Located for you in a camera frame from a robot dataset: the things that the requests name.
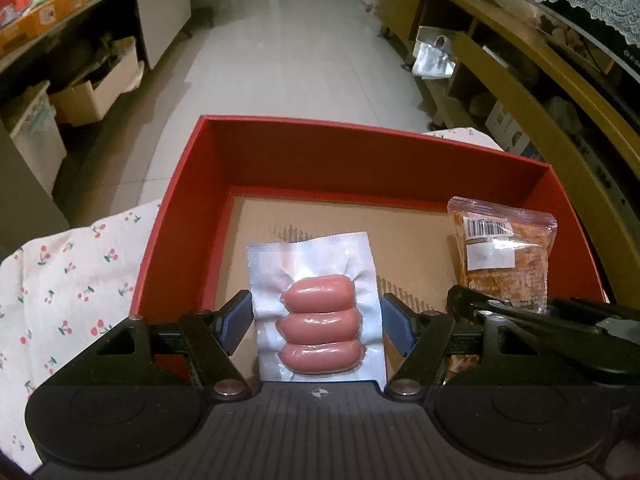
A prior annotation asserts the white cabinet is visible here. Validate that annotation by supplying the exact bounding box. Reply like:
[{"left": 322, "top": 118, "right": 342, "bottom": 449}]
[{"left": 134, "top": 0, "right": 194, "bottom": 70}]

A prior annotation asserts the orange carton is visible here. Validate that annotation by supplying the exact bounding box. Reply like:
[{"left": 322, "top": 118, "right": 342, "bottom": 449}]
[{"left": 0, "top": 0, "right": 84, "bottom": 56}]

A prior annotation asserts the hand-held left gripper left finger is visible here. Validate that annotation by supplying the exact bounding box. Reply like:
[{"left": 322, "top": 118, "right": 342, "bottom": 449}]
[{"left": 97, "top": 289, "right": 253, "bottom": 404}]

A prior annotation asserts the white storage box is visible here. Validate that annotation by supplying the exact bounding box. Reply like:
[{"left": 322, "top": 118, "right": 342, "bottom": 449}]
[{"left": 0, "top": 81, "right": 69, "bottom": 197}]

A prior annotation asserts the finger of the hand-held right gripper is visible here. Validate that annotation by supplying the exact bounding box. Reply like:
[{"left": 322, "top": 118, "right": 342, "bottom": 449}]
[
  {"left": 446, "top": 285, "right": 601, "bottom": 376},
  {"left": 546, "top": 297, "right": 615, "bottom": 320}
]

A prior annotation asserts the curved wooden shelf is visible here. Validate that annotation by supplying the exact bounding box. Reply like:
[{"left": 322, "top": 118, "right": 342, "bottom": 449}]
[{"left": 374, "top": 0, "right": 640, "bottom": 311}]

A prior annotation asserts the silver bag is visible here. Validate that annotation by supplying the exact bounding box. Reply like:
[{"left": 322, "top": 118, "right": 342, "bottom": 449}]
[{"left": 410, "top": 26, "right": 459, "bottom": 80}]

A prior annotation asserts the white printed box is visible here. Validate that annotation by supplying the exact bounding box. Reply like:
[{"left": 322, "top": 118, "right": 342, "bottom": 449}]
[{"left": 484, "top": 100, "right": 547, "bottom": 162}]

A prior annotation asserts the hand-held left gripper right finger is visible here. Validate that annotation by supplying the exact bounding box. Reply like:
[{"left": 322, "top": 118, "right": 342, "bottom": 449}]
[{"left": 381, "top": 291, "right": 526, "bottom": 402}]

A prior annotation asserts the vacuum-packed sausage packet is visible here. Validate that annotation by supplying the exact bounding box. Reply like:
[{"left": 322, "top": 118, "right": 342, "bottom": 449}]
[{"left": 246, "top": 231, "right": 389, "bottom": 392}]

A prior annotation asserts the red cardboard box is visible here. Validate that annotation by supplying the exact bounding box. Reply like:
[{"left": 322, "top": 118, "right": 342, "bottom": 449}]
[{"left": 129, "top": 114, "right": 612, "bottom": 396}]

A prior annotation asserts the open cardboard box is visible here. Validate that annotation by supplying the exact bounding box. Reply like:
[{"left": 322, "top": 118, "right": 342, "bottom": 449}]
[{"left": 49, "top": 36, "right": 146, "bottom": 127}]

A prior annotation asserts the orange-brown snack packet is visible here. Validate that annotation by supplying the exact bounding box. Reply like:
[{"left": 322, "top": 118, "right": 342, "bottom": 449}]
[{"left": 446, "top": 196, "right": 558, "bottom": 376}]

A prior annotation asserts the dark counter with goods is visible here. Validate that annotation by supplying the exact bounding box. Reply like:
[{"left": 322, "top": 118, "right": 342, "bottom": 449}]
[{"left": 0, "top": 0, "right": 151, "bottom": 111}]

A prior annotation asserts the cherry print tablecloth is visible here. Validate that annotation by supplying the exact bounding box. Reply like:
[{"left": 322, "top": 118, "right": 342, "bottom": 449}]
[{"left": 0, "top": 127, "right": 502, "bottom": 476}]

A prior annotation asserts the brown cardboard liner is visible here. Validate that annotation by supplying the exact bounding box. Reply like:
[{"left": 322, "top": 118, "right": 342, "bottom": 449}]
[{"left": 220, "top": 196, "right": 466, "bottom": 391}]

